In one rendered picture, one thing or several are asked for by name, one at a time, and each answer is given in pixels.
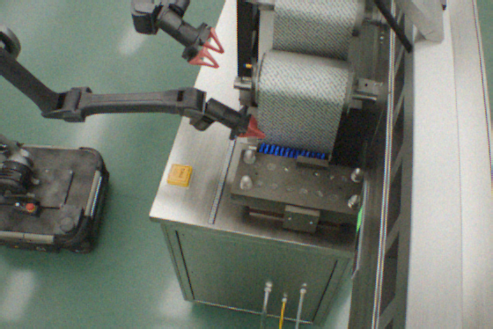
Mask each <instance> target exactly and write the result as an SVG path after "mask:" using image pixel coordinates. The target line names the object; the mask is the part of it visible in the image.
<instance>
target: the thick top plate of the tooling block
mask: <svg viewBox="0 0 493 329"><path fill-rule="evenodd" d="M245 152H246V151H245V150H241V152H240V159H239V164H238V167H237V171H236V174H235V177H234V181H233V184H232V190H231V203H235V204H239V205H244V206H248V207H253V208H265V209H271V210H275V211H280V212H284V211H285V206H286V205H289V206H294V207H298V208H299V207H303V208H311V209H316V210H320V217H319V218H320V219H324V220H329V221H334V222H338V223H341V222H343V223H351V224H355V225H357V222H358V213H359V208H358V209H352V208H350V207H349V205H348V201H349V200H350V198H351V197H352V196H353V195H354V194H359V195H360V196H361V193H362V189H363V184H364V170H363V178H362V181H361V182H355V181H353V180H352V178H351V174H352V173H353V171H355V168H350V167H346V166H340V165H331V164H329V165H328V166H327V170H323V169H318V168H314V167H309V166H304V165H299V164H296V162H297V159H296V158H293V157H284V156H279V155H274V154H268V153H260V152H256V153H255V154H254V156H255V161H254V162H253V163H252V164H247V163H245V162H244V160H243V157H244V153H245ZM243 176H250V177H251V180H252V188H251V189H250V190H243V189H241V188H240V181H241V179H242V177H243Z"/></svg>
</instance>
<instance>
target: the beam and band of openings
mask: <svg viewBox="0 0 493 329"><path fill-rule="evenodd" d="M440 4H441V5H442V8H443V22H444V34H445V39H444V40H441V41H435V40H426V38H425V37H424V35H422V34H421V33H420V30H419V29H418V28H416V27H415V26H414V23H413V22H412V21H410V20H409V18H408V17H407V15H405V14H404V12H403V11H402V10H401V9H400V7H399V6H398V5H397V4H396V3H394V11H393V17H394V19H395V21H396V22H397V23H398V24H399V26H400V28H401V30H402V31H403V32H404V34H405V35H406V36H407V38H408V41H409V42H410V43H411V49H410V51H411V52H410V53H407V51H406V49H405V47H404V46H402V44H401V42H400V41H399V39H398V37H397V36H396V34H395V33H394V31H393V49H392V60H393V62H392V75H391V84H392V88H391V101H390V128H389V141H388V155H387V182H386V207H385V221H384V230H383V238H382V247H381V261H380V274H379V291H378V299H377V311H376V324H375V328H374V329H463V322H462V317H463V305H462V300H463V288H462V282H463V271H462V261H463V253H462V218H461V203H462V199H461V182H460V146H459V129H458V111H457V93H456V81H455V75H454V58H453V41H452V23H451V19H450V6H449V0H440Z"/></svg>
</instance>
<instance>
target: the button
mask: <svg viewBox="0 0 493 329"><path fill-rule="evenodd" d="M192 172H193V167H192V166H190V165H185V164H172V165H171V167H170V170H169V173H168V177H167V180H166V181H167V184H168V185H173V186H188V182H189V180H190V177H191V175H192Z"/></svg>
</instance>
